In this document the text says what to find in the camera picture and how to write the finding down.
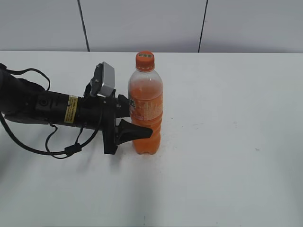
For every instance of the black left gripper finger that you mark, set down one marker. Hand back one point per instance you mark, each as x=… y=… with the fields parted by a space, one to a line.
x=122 y=107
x=127 y=131

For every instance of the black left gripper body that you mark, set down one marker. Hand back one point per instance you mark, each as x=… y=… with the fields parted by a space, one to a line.
x=101 y=111

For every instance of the orange soda plastic bottle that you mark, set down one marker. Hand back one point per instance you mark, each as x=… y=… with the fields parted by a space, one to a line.
x=145 y=92

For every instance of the orange bottle cap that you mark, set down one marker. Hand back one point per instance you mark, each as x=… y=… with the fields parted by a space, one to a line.
x=145 y=61

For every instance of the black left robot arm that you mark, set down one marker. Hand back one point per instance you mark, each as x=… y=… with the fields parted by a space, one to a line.
x=26 y=102

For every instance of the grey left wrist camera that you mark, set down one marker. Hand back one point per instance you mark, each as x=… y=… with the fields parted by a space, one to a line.
x=103 y=81

